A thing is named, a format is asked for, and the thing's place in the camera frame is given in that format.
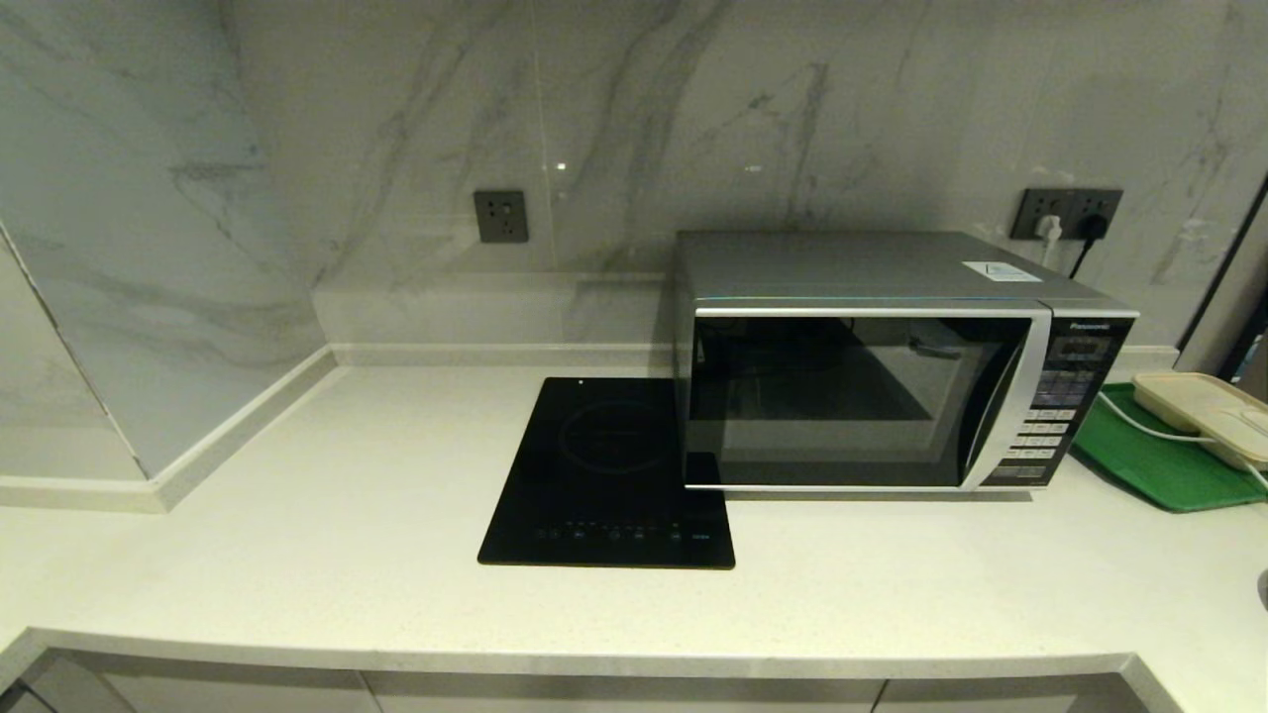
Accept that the grey cabinet door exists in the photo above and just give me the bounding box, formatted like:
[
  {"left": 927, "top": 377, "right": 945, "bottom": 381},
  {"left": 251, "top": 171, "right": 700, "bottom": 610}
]
[{"left": 877, "top": 676, "right": 1125, "bottom": 713}]

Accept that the black induction cooktop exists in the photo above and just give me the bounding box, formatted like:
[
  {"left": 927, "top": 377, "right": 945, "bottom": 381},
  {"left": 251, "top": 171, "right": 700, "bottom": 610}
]
[{"left": 477, "top": 376, "right": 736, "bottom": 570}]

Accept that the grey corner cabinet panel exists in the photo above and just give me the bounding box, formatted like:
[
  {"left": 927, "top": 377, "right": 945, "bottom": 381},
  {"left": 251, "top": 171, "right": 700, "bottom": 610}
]
[{"left": 0, "top": 654, "right": 135, "bottom": 713}]

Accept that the beige lidded box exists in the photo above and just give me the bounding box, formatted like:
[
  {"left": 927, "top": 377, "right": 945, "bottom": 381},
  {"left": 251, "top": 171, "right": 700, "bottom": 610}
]
[{"left": 1132, "top": 370, "right": 1268, "bottom": 471}]

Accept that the microwave door with dark glass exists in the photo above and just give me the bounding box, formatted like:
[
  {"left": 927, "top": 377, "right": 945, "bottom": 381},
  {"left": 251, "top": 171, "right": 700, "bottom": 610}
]
[{"left": 684, "top": 305, "right": 1053, "bottom": 493}]

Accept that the white cable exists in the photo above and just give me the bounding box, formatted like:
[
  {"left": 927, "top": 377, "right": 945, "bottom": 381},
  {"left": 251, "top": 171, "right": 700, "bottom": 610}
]
[{"left": 1098, "top": 391, "right": 1268, "bottom": 493}]

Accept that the silver Panasonic microwave oven body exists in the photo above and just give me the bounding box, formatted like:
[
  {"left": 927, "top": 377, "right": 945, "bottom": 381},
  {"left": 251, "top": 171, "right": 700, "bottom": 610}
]
[{"left": 674, "top": 231, "right": 1140, "bottom": 493}]

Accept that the green plastic tray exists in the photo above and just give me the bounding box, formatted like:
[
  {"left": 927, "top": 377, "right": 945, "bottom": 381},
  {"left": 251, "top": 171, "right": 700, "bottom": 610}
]
[{"left": 1072, "top": 381, "right": 1268, "bottom": 514}]

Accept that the dark door frame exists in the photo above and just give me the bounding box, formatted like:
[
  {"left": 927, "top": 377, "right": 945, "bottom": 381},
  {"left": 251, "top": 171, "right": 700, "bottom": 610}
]
[{"left": 1177, "top": 173, "right": 1268, "bottom": 385}]

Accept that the black power plug with cable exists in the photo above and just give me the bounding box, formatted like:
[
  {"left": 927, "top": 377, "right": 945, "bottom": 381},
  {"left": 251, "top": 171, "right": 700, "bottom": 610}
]
[{"left": 1068, "top": 213, "right": 1109, "bottom": 280}]

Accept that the white label sticker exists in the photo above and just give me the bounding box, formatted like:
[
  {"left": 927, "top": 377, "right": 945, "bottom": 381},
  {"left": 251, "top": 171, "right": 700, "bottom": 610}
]
[{"left": 963, "top": 260, "right": 1043, "bottom": 283}]

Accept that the grey single wall socket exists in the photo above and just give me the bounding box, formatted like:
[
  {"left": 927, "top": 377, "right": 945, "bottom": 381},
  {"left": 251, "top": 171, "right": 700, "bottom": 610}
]
[{"left": 473, "top": 189, "right": 529, "bottom": 245}]

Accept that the grey double wall socket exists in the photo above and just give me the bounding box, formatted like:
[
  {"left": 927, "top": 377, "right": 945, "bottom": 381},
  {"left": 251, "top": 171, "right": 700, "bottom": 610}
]
[{"left": 1010, "top": 187, "right": 1124, "bottom": 242}]

